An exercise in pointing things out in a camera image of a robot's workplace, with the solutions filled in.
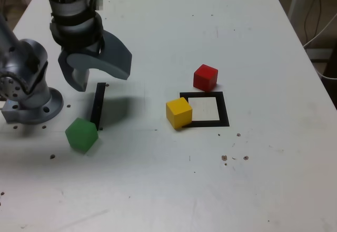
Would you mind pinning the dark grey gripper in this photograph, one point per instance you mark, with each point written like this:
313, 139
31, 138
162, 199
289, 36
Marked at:
84, 50

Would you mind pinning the green cube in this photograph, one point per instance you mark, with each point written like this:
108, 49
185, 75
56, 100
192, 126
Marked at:
81, 135

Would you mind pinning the yellow cube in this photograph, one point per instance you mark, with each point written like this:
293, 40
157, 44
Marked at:
179, 113

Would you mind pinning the red cube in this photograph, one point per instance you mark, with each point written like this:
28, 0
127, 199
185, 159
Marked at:
205, 79

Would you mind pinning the black tape square outline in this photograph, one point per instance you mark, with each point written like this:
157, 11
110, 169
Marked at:
223, 110

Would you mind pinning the black tape strip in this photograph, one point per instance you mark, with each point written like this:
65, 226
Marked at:
98, 102

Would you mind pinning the grey box on floor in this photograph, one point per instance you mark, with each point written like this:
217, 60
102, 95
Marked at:
318, 54

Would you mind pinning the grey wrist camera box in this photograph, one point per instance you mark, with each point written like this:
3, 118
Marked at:
99, 2

